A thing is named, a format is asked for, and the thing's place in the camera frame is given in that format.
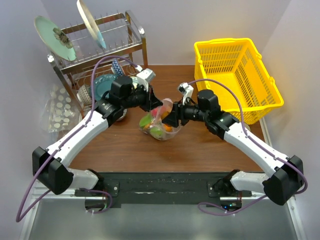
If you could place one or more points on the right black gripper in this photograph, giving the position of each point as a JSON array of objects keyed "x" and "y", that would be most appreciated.
[{"x": 177, "y": 112}]

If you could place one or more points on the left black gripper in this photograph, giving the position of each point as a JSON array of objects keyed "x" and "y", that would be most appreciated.
[{"x": 151, "y": 101}]

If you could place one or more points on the red toy apple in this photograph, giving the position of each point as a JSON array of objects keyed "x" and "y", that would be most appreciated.
[{"x": 154, "y": 111}]

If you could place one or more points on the red yellow toy mango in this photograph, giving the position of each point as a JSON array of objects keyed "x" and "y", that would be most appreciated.
[{"x": 168, "y": 129}]

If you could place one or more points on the orange red toy peach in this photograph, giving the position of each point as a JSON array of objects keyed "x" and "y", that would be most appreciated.
[{"x": 164, "y": 114}]

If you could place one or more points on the green toy cabbage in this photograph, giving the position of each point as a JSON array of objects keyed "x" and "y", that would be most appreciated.
[{"x": 156, "y": 132}]

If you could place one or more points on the clear pink zip bag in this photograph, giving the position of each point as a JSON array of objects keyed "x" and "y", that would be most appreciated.
[{"x": 156, "y": 121}]

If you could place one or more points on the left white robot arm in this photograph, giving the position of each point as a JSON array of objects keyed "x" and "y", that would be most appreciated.
[{"x": 51, "y": 165}]

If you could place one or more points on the polka dot plastic bag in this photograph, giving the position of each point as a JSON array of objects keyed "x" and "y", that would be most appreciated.
[{"x": 60, "y": 112}]

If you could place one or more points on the yellow inside patterned bowl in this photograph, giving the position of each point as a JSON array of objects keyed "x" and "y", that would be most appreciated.
[{"x": 135, "y": 81}]

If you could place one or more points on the small patterned dish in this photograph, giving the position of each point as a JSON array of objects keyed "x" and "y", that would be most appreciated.
[{"x": 123, "y": 115}]

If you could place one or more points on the blue zigzag bowl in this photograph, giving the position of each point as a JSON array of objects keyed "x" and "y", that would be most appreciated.
[{"x": 116, "y": 68}]

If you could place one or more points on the dark teal plate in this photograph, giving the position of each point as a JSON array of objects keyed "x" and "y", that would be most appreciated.
[{"x": 102, "y": 84}]

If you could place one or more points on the steel dish rack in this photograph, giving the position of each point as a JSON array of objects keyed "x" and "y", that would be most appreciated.
[{"x": 123, "y": 35}]

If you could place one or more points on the grey patterned bowl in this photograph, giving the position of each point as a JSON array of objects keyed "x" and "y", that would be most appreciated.
[{"x": 84, "y": 94}]

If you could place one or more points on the yellow plastic basket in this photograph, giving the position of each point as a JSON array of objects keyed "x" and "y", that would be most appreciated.
[{"x": 233, "y": 69}]

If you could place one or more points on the beige blue plate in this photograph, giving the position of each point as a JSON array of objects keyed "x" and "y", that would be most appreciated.
[{"x": 90, "y": 24}]

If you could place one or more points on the light green floral plate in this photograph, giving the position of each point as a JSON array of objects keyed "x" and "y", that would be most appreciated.
[{"x": 54, "y": 38}]

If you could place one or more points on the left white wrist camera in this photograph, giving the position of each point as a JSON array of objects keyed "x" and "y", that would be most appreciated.
[{"x": 145, "y": 77}]

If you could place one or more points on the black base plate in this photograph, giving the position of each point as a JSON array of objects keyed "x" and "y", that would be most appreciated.
[{"x": 160, "y": 188}]

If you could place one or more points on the aluminium frame rail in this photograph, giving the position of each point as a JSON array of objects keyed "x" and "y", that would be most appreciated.
[{"x": 124, "y": 148}]

